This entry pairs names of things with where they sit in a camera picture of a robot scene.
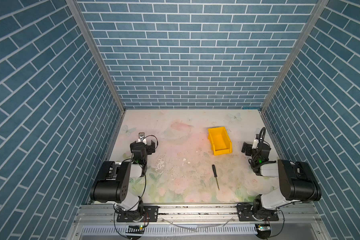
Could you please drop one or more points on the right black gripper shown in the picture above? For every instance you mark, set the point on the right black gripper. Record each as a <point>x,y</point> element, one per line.
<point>248,152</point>

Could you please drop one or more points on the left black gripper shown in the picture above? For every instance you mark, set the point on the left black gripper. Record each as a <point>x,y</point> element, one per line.
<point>150,148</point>

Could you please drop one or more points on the black handled screwdriver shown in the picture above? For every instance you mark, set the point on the black handled screwdriver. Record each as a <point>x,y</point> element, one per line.
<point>215,175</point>

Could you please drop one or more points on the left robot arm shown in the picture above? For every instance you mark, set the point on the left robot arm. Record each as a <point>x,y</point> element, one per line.
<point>111,184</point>

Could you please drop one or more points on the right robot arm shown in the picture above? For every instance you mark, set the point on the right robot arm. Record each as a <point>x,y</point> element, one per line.
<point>297,183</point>

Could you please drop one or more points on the yellow plastic bin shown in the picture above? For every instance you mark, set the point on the yellow plastic bin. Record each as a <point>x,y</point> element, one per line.
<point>220,141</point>

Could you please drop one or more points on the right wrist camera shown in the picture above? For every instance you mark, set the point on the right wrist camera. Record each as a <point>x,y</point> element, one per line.
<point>256,142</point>

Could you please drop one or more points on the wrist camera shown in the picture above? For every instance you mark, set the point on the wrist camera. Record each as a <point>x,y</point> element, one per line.
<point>256,142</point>
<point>141,137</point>

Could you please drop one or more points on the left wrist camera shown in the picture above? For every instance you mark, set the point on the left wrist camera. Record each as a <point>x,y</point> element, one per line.
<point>141,137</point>

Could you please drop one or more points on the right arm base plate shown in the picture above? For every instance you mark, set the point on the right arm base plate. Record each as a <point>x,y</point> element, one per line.
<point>247,213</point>

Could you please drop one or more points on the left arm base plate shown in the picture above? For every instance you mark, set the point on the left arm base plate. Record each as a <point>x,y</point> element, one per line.
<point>143,213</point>

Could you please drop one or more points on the white slotted cable duct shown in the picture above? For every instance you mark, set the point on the white slotted cable duct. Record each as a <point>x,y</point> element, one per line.
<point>170,230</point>

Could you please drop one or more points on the aluminium front rail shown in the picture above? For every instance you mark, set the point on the aluminium front rail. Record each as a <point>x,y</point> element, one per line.
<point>296,221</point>

